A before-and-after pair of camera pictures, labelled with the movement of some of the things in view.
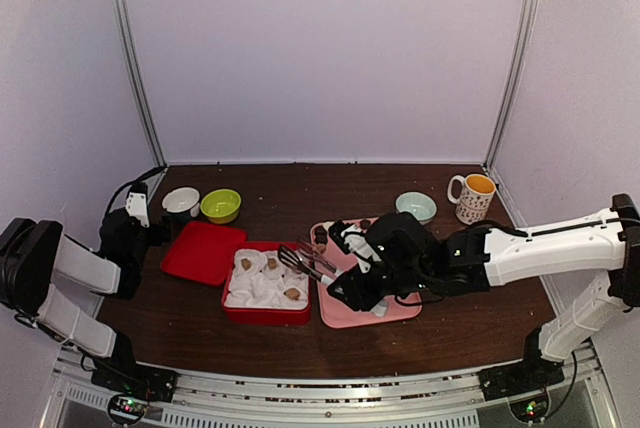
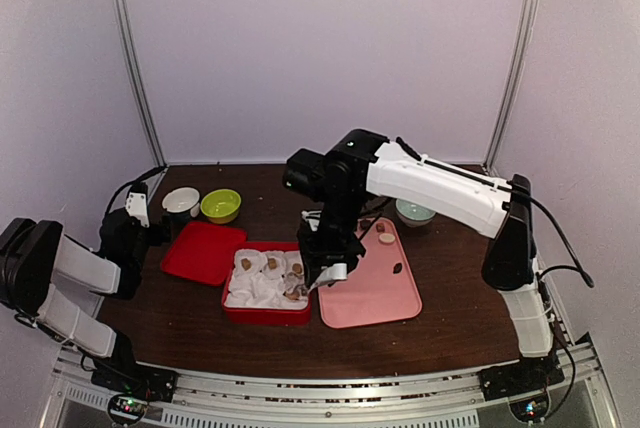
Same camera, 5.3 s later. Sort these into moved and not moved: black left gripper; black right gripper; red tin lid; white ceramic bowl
Moved: black right gripper
Not moved: black left gripper; red tin lid; white ceramic bowl
